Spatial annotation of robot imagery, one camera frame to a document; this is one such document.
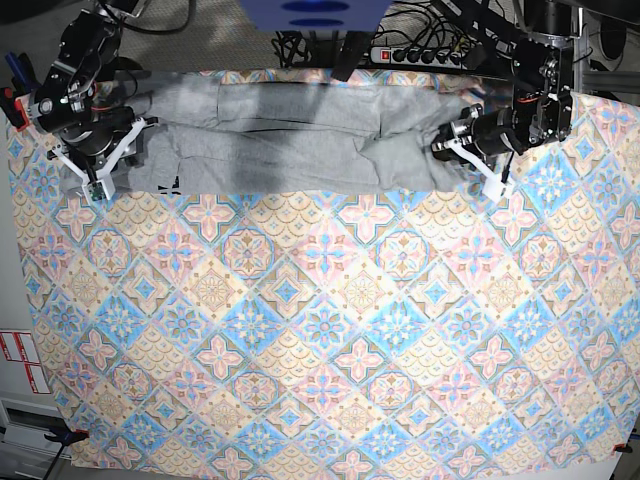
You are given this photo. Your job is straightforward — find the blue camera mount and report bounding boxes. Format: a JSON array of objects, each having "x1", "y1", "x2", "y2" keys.
[{"x1": 240, "y1": 0, "x2": 391, "y2": 32}]

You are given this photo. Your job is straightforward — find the black orange corner clamp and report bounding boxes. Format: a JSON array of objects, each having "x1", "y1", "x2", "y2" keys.
[{"x1": 44, "y1": 427, "x2": 89, "y2": 447}]

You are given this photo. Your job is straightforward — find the grey T-shirt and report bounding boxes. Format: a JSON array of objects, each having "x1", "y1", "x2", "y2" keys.
[{"x1": 114, "y1": 72, "x2": 470, "y2": 194}]

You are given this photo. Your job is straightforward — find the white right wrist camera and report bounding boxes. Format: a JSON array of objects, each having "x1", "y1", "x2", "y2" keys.
[{"x1": 47, "y1": 117, "x2": 159, "y2": 203}]

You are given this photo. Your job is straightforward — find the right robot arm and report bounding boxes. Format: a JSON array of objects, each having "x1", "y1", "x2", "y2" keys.
[{"x1": 26, "y1": 5, "x2": 158, "y2": 202}]

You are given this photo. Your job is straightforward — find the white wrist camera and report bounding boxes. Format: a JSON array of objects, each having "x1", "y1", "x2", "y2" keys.
[
  {"x1": 444, "y1": 138, "x2": 515, "y2": 203},
  {"x1": 47, "y1": 117, "x2": 159, "y2": 203}
]

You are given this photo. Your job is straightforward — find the red white labels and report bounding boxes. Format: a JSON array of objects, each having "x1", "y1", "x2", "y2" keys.
[{"x1": 1, "y1": 330, "x2": 51, "y2": 395}]

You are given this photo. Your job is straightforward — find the patterned tablecloth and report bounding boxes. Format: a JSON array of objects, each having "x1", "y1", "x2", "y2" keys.
[{"x1": 1, "y1": 95, "x2": 639, "y2": 479}]

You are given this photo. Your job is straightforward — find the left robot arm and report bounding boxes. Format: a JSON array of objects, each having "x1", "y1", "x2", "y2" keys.
[{"x1": 431, "y1": 1, "x2": 582, "y2": 167}]

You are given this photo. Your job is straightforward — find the black orange right clamp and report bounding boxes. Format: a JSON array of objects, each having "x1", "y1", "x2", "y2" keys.
[{"x1": 614, "y1": 444, "x2": 633, "y2": 454}]

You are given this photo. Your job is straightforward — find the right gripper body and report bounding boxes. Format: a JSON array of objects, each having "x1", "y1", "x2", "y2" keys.
[{"x1": 59, "y1": 107, "x2": 150, "y2": 195}]

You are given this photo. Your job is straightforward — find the white power strip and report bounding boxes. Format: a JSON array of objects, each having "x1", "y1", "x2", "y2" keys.
[{"x1": 369, "y1": 46, "x2": 467, "y2": 70}]

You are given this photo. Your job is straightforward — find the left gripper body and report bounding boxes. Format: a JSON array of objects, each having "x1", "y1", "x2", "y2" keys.
[{"x1": 431, "y1": 104, "x2": 525, "y2": 170}]

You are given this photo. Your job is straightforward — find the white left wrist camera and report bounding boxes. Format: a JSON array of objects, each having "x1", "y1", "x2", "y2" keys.
[{"x1": 444, "y1": 138, "x2": 515, "y2": 203}]

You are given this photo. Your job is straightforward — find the red black clamp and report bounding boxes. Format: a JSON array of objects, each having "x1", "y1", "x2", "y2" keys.
[{"x1": 1, "y1": 87, "x2": 29, "y2": 132}]

